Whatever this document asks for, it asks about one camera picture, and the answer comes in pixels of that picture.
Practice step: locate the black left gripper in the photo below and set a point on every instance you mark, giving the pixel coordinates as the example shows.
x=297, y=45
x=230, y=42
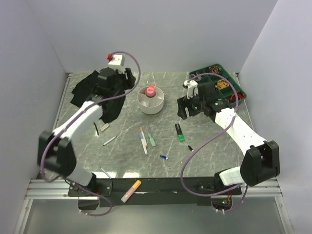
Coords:
x=129, y=83

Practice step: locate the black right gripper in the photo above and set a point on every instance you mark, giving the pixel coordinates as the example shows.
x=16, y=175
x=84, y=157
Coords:
x=184, y=103

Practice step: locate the green black highlighter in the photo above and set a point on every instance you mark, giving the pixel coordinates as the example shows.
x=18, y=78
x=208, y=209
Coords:
x=179, y=132

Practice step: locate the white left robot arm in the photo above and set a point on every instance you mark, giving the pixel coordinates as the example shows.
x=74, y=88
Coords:
x=56, y=149

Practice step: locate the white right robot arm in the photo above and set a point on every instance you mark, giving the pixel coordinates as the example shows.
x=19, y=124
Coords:
x=261, y=157

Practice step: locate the white round desk organizer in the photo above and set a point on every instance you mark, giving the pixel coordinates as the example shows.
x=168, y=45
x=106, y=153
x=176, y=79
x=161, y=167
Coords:
x=150, y=106

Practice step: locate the black cloth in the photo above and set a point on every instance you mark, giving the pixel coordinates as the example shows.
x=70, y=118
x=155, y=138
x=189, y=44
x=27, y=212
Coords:
x=84, y=91

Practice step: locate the mint green correction tape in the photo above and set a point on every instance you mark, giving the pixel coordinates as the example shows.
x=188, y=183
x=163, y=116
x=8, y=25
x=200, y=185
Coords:
x=151, y=139

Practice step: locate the yellow rolled tie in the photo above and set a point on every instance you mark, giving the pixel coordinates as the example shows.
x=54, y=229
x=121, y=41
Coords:
x=221, y=84

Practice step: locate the green compartment tray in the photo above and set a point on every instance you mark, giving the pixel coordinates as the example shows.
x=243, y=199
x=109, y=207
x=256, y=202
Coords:
x=223, y=93

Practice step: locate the brown patterned rolled tie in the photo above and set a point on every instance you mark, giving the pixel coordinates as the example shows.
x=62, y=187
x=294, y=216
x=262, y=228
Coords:
x=214, y=69

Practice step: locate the peach cap white marker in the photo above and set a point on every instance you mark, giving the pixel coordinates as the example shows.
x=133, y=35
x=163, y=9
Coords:
x=144, y=139

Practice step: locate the beige eraser block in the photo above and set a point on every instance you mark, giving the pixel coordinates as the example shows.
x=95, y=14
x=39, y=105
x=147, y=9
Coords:
x=103, y=128

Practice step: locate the blue cap white marker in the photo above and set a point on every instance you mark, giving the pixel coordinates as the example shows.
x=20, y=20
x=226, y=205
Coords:
x=143, y=144

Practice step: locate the small blue eraser cap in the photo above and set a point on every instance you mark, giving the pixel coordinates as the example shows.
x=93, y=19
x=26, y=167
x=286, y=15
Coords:
x=163, y=157

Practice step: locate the orange navy rolled tie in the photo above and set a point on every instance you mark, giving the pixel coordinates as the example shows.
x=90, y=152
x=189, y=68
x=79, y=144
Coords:
x=236, y=96

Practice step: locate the black base bar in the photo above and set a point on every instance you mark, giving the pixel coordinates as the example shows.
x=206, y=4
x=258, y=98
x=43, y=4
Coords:
x=161, y=191

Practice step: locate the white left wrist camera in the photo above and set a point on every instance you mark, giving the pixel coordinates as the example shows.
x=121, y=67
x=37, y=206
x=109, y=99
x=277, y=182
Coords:
x=116, y=62

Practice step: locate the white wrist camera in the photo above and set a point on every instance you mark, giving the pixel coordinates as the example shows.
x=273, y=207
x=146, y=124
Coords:
x=116, y=62
x=192, y=88

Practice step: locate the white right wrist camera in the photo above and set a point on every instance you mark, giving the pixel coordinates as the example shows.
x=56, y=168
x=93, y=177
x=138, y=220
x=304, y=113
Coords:
x=192, y=88

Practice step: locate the aluminium frame rail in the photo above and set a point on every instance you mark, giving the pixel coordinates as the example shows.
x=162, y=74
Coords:
x=39, y=189

